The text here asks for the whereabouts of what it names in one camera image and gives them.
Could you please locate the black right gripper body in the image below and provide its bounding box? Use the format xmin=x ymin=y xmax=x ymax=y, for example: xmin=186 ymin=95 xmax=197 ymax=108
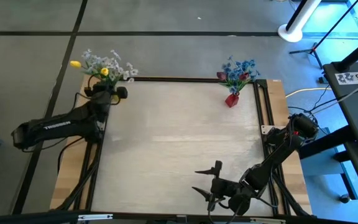
xmin=208 ymin=160 xmax=245 ymax=212

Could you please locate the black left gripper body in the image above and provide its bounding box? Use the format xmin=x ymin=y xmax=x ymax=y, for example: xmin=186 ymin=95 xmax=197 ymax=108
xmin=83 ymin=81 xmax=129 ymax=106

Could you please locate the yellow artificial tulip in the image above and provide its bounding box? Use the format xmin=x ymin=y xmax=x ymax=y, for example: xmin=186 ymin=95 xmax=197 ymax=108
xmin=99 ymin=67 xmax=110 ymax=82
xmin=69 ymin=60 xmax=88 ymax=74

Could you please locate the white artificial flower bunch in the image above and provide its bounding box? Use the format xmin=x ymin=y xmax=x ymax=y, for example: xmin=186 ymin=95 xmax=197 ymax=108
xmin=109 ymin=60 xmax=139 ymax=85
xmin=81 ymin=49 xmax=122 ymax=82

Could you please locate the blue artificial flower bunch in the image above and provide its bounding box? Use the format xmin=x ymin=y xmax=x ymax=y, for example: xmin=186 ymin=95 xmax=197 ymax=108
xmin=237 ymin=58 xmax=260 ymax=86
xmin=221 ymin=55 xmax=248 ymax=96

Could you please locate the red vase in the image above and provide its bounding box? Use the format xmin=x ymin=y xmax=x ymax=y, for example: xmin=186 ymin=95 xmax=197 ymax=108
xmin=224 ymin=93 xmax=240 ymax=108

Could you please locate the black desk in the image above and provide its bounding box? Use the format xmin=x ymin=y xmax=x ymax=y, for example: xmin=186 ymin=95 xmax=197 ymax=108
xmin=323 ymin=30 xmax=358 ymax=215

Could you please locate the black tripod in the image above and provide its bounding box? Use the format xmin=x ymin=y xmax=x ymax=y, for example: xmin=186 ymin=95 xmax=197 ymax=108
xmin=288 ymin=0 xmax=358 ymax=70

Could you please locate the white column stand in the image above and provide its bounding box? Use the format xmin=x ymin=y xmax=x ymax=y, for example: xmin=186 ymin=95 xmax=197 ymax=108
xmin=277 ymin=0 xmax=323 ymax=44

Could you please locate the white printed label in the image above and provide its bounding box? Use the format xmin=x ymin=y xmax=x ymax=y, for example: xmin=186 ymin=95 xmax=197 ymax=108
xmin=334 ymin=70 xmax=358 ymax=86

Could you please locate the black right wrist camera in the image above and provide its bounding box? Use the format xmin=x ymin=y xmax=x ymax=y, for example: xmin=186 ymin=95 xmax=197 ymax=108
xmin=227 ymin=191 xmax=252 ymax=217

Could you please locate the white base bracket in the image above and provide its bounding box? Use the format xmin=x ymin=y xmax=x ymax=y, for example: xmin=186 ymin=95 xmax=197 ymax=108
xmin=260 ymin=124 xmax=275 ymax=136

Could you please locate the black aluminium table frame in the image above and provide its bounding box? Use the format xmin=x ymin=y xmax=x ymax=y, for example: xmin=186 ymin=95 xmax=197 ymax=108
xmin=54 ymin=76 xmax=313 ymax=218

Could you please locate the silver metal bracket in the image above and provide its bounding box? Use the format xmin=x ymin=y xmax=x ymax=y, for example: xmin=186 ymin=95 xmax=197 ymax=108
xmin=77 ymin=213 xmax=114 ymax=222

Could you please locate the light yellow cable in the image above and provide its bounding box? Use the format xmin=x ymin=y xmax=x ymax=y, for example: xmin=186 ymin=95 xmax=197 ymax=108
xmin=285 ymin=87 xmax=333 ymax=98

